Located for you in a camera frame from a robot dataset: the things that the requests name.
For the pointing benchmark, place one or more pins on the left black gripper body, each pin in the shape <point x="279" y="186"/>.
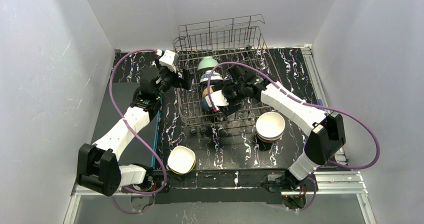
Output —
<point x="180" y="82"/>

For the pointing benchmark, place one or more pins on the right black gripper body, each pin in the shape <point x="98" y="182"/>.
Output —
<point x="230" y="92"/>

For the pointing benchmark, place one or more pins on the blue floral bowl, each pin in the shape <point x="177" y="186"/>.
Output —
<point x="214" y="77"/>

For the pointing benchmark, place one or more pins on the green celadon bowl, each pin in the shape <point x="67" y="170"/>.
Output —
<point x="207" y="63"/>

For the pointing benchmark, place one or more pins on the cream white round bowl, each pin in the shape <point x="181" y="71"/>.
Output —
<point x="206" y="91"/>

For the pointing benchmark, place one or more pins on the tan interior dark bowl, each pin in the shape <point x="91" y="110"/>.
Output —
<point x="205" y="106"/>

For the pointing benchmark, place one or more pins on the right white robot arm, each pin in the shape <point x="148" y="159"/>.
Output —
<point x="325" y="131"/>

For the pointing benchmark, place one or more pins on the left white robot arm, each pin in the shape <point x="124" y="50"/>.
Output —
<point x="98" y="166"/>

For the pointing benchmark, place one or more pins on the orange striped bowl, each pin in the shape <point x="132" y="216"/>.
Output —
<point x="270" y="127"/>

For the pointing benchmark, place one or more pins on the white square bowl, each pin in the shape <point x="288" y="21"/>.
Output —
<point x="181" y="158"/>

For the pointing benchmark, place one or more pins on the yellow rimmed bowl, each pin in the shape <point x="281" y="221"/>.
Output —
<point x="182" y="173"/>

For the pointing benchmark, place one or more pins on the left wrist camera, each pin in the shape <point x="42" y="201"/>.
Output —
<point x="168" y="58"/>

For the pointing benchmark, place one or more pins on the grey wire dish rack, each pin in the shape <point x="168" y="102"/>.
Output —
<point x="228" y="59"/>

